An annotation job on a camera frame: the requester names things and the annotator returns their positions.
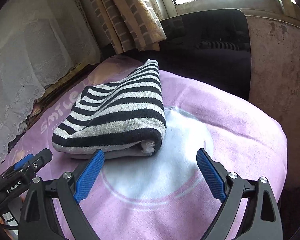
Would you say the black and grey striped sweater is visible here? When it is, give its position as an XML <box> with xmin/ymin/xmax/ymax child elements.
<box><xmin>52</xmin><ymin>59</ymin><xmax>167</xmax><ymax>159</ymax></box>

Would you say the brick pattern curtain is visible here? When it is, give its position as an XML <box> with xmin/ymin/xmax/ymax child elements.
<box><xmin>75</xmin><ymin>0</ymin><xmax>167</xmax><ymax>54</ymax></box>

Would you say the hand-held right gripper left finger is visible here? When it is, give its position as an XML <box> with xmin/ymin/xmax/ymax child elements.
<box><xmin>17</xmin><ymin>149</ymin><xmax>105</xmax><ymax>240</ymax></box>

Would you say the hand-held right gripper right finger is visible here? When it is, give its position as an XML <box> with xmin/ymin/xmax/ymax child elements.
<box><xmin>196</xmin><ymin>148</ymin><xmax>283</xmax><ymax>240</ymax></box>

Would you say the white lace cover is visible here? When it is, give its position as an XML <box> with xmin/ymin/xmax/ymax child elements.
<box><xmin>0</xmin><ymin>0</ymin><xmax>102</xmax><ymax>155</ymax></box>

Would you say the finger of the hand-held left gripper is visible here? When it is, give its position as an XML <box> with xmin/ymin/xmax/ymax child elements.
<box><xmin>15</xmin><ymin>149</ymin><xmax>53</xmax><ymax>180</ymax></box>

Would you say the black glossy panel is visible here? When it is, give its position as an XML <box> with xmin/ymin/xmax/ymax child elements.
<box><xmin>125</xmin><ymin>9</ymin><xmax>253</xmax><ymax>100</ymax></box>

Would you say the purple printed blanket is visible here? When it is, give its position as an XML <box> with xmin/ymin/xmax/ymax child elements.
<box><xmin>0</xmin><ymin>55</ymin><xmax>288</xmax><ymax>240</ymax></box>

